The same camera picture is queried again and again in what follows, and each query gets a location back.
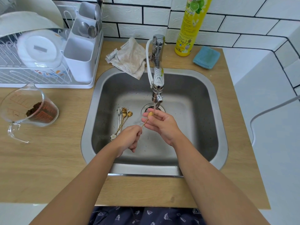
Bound white bowl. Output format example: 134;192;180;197
0;11;62;38

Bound beige dish cloth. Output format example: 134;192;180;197
106;37;148;80

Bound white spoon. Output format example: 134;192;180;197
94;3;102;21

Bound person's right forearm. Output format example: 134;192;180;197
172;136;270;225

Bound stainless steel sink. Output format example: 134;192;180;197
81;67;228;178

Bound person's left hand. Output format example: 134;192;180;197
114;125;143;158

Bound gold spoon with ornate bowl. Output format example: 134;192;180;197
116;108;128;135

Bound blue sponge cloth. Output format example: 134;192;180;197
193;46;221;70

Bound person's left forearm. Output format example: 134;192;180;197
30;143;128;225

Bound sink drain strainer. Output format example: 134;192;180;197
141;103;165;118

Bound person's right hand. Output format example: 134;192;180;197
141;110;186;147

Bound glass measuring jug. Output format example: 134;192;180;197
0;83;59;144

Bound white round plate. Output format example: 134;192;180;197
17;30;64;69

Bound white plastic cutlery holder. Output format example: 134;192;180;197
63;2;103;84

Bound brown coffee grounds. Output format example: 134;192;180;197
26;101;58;123

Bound white faucet hose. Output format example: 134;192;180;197
145;38;154;89

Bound dark patterned shorts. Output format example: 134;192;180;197
89;206;207;225

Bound gold teaspoon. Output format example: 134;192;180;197
141;111;155;129

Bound silver spoon with flower handle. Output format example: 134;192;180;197
110;106;123;140

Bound gold spoon with round bowl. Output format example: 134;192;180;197
118;111;133;135

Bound white wire dish rack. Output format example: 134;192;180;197
0;4;104;89

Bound large white plate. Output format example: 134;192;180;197
22;0;65;28

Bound chrome faucet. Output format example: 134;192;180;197
151;35;166;68

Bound grey cable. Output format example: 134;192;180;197
250;95;300;146

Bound patterned plate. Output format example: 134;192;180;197
34;67;71;78

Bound yellow dish soap bottle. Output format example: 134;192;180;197
175;0;213;57

